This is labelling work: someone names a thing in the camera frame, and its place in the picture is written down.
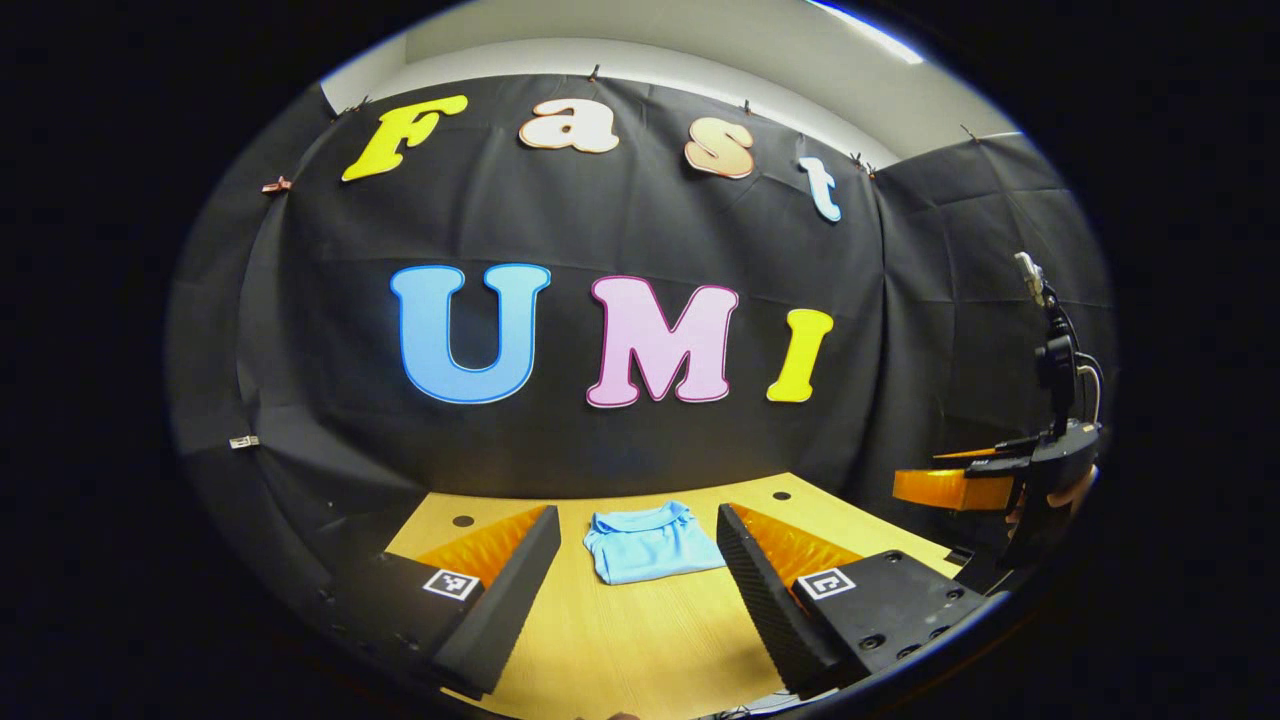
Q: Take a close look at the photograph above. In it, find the black backdrop cloth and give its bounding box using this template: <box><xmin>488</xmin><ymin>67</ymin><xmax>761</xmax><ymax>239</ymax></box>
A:
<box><xmin>165</xmin><ymin>75</ymin><xmax>1116</xmax><ymax>601</ymax></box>

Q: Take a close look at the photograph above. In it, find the light blue T-shirt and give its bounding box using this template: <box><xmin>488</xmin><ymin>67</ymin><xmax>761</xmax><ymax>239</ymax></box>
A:
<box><xmin>583</xmin><ymin>500</ymin><xmax>728</xmax><ymax>586</ymax></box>

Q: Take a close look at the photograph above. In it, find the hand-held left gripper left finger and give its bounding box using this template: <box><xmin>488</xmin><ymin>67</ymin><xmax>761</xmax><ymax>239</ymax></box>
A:
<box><xmin>320</xmin><ymin>504</ymin><xmax>563</xmax><ymax>700</ymax></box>

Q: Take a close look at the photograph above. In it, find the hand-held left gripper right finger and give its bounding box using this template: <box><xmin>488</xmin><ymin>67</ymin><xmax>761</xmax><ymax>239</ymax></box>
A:
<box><xmin>715</xmin><ymin>502</ymin><xmax>1002</xmax><ymax>699</ymax></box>

